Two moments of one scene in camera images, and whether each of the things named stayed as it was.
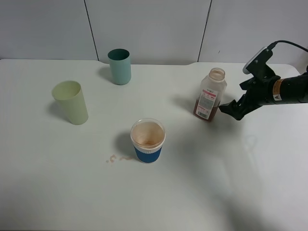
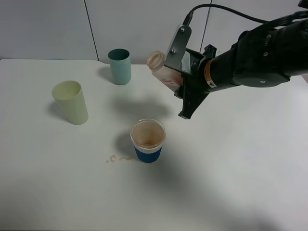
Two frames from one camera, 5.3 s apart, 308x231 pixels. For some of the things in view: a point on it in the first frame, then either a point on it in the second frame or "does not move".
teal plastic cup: [120, 60] does not move
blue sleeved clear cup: [147, 136] does not move
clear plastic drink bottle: [212, 89] → [170, 77]
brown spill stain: [112, 157] does not move
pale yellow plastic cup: [70, 94] does not move
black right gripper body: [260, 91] → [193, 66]
